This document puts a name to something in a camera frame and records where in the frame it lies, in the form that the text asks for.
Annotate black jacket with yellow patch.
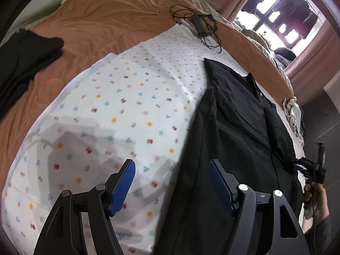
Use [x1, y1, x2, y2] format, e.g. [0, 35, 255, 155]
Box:
[154, 59, 303, 254]

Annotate dark clothes hanging at window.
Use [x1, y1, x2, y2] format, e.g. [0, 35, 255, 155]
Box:
[241, 0, 318, 50]

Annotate person's right hand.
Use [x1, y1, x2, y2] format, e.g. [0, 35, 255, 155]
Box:
[303, 179, 331, 237]

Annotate crumpled white patterned cloth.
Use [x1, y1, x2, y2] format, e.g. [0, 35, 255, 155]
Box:
[281, 97, 304, 147]

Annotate white floral bed sheet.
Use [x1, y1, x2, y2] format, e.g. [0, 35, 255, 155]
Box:
[1, 25, 304, 254]

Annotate pink curtain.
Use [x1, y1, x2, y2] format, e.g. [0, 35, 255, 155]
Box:
[211, 0, 339, 105]

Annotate black garment on blanket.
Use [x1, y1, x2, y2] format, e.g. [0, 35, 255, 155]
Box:
[1, 29, 64, 116]

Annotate orange blanket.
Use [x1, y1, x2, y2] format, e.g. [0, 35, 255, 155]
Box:
[0, 0, 296, 192]

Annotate beige crumpled duvet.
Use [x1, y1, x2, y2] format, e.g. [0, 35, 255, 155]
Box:
[186, 0, 291, 86]

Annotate black cable bundle with frame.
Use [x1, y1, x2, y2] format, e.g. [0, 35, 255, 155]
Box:
[169, 4, 223, 54]

